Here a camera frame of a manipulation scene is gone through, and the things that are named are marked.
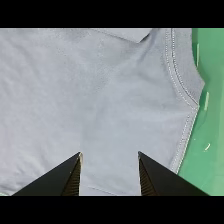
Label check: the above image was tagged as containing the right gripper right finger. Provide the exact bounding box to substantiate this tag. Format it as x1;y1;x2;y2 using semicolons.
137;151;210;197

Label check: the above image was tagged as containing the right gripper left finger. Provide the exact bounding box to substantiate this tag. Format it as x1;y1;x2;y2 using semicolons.
12;151;83;197

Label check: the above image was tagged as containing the grey T-shirt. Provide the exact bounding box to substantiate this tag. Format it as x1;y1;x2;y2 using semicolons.
0;27;206;197

